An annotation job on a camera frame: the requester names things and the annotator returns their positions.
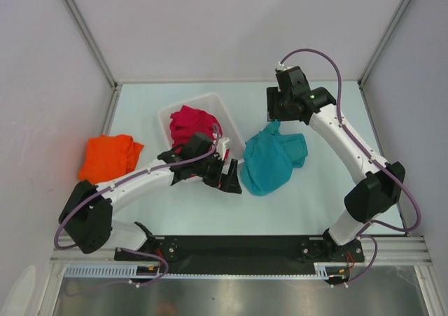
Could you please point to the white slotted cable duct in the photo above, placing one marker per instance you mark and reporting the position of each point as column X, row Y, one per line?
column 140, row 272

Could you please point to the magenta t shirt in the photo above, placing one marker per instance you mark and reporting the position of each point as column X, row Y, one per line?
column 187, row 121

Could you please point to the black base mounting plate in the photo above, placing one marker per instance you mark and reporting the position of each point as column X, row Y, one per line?
column 251, row 254

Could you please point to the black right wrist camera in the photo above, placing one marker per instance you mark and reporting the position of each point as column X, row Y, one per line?
column 292, row 78

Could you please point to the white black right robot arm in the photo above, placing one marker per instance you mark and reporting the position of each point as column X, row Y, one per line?
column 378, row 183

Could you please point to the teal t shirt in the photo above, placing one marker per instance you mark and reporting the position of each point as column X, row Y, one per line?
column 270, row 158

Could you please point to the white plastic basket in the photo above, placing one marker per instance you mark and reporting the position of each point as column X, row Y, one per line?
column 213, row 104

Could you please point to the orange t shirt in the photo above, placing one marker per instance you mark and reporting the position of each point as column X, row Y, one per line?
column 109, row 157

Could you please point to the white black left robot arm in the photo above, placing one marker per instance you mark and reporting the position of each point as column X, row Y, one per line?
column 87, row 220

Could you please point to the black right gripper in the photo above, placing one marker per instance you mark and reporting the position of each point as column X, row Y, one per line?
column 274, row 111

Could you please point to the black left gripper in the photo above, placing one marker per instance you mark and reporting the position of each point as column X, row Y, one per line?
column 226, row 182

